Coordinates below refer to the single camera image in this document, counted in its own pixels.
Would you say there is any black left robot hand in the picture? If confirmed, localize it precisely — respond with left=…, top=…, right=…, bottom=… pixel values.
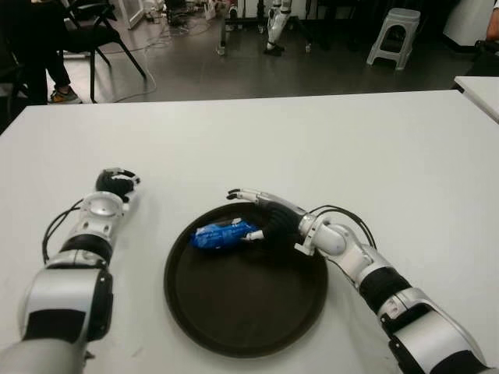
left=93, top=168, right=141, bottom=203

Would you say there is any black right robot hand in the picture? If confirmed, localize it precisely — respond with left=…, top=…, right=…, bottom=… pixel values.
left=225, top=189, right=308, bottom=251

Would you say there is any blue Oreo cookie pack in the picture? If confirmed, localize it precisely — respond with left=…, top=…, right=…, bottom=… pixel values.
left=189, top=217, right=259, bottom=251

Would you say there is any round dark brown tray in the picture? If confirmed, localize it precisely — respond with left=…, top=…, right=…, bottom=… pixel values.
left=163, top=201, right=328, bottom=358

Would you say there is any black metal chair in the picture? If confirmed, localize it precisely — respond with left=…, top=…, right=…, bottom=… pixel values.
left=58, top=0, right=148, bottom=103

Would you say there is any person in dark clothes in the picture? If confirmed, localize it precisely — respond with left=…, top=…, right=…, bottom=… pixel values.
left=0, top=0, right=83, bottom=105

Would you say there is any white framed board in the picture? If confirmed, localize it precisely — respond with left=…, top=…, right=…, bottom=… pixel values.
left=116, top=0, right=146, bottom=30

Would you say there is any white humanoid robot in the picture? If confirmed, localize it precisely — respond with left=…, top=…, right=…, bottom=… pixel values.
left=263, top=0, right=293, bottom=55

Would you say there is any grey plastic stool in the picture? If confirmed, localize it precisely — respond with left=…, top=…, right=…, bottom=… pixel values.
left=366, top=7, right=422, bottom=71

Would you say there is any white side table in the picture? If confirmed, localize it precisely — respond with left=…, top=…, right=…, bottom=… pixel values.
left=454, top=75, right=499, bottom=124

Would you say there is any black office chair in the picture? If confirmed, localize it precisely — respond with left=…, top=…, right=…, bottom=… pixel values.
left=463, top=38, right=499, bottom=77

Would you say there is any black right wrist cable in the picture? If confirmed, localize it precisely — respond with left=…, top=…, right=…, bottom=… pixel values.
left=311, top=205, right=378, bottom=250

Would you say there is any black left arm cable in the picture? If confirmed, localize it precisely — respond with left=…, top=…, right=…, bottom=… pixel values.
left=43, top=198, right=85, bottom=266

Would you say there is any white floor cable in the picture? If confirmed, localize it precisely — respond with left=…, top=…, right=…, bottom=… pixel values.
left=112, top=21, right=203, bottom=103

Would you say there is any black rolling frame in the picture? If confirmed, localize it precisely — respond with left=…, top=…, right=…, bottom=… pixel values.
left=214, top=0, right=317, bottom=55

